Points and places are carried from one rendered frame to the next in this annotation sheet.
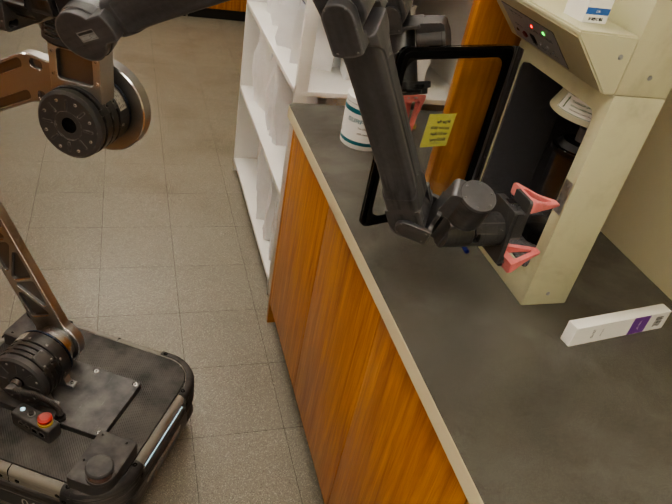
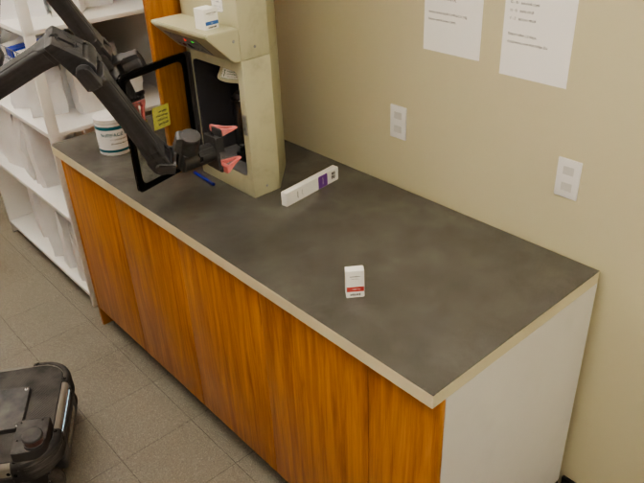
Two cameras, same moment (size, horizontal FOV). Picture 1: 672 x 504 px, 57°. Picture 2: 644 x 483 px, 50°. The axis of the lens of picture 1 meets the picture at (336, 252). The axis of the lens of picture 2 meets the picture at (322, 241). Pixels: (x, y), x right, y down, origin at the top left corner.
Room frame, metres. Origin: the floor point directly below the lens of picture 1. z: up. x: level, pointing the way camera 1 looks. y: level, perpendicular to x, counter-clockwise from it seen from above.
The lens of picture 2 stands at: (-0.99, 0.04, 2.01)
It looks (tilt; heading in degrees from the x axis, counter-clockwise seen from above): 31 degrees down; 342
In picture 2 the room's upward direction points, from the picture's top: 3 degrees counter-clockwise
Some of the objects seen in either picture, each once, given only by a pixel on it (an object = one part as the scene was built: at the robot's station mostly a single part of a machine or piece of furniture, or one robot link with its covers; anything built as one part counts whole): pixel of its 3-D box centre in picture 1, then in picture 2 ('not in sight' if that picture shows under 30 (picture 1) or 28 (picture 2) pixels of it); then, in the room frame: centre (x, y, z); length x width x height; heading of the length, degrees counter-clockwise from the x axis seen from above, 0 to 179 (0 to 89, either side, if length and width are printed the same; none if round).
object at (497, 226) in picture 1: (486, 228); (205, 153); (0.90, -0.24, 1.21); 0.07 x 0.07 x 0.10; 22
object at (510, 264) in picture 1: (517, 245); (227, 157); (0.92, -0.30, 1.17); 0.09 x 0.07 x 0.07; 112
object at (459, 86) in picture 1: (434, 138); (161, 122); (1.26, -0.16, 1.19); 0.30 x 0.01 x 0.40; 128
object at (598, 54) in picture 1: (547, 32); (195, 39); (1.20, -0.29, 1.46); 0.32 x 0.12 x 0.10; 22
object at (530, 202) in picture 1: (530, 210); (223, 135); (0.92, -0.30, 1.24); 0.09 x 0.07 x 0.07; 112
